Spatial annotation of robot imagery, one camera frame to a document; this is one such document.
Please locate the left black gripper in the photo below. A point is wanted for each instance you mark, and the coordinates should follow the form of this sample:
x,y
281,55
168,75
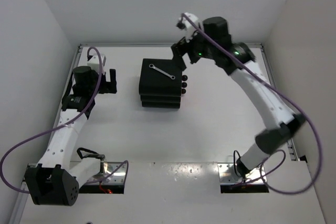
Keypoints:
x,y
108,87

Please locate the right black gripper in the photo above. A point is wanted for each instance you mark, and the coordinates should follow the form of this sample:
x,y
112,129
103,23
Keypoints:
x,y
184,47

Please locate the silver wrench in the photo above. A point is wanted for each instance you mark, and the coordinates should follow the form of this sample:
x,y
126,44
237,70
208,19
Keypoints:
x,y
152,66

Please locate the black drawer cabinet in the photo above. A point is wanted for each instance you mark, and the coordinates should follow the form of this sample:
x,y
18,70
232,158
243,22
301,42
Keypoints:
x,y
157,90

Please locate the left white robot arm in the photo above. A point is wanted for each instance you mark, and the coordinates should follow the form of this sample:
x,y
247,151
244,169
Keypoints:
x,y
53,181

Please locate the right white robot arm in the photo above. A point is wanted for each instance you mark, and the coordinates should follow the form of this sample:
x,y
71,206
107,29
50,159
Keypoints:
x,y
210,39

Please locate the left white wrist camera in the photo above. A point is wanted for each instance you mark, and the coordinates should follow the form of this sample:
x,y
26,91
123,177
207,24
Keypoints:
x,y
94,64

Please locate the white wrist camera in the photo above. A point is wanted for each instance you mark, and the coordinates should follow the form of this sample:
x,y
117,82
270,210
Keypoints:
x,y
94,64
184,24

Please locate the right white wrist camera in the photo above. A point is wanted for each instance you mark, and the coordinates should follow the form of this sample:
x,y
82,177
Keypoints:
x,y
184,24

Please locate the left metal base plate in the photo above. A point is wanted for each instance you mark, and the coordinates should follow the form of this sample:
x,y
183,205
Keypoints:
x,y
112,173

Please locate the metal base plate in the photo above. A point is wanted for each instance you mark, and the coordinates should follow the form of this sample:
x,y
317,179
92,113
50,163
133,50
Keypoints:
x,y
228,177
112,173

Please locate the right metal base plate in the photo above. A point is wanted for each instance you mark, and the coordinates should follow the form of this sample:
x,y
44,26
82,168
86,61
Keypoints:
x,y
228,177

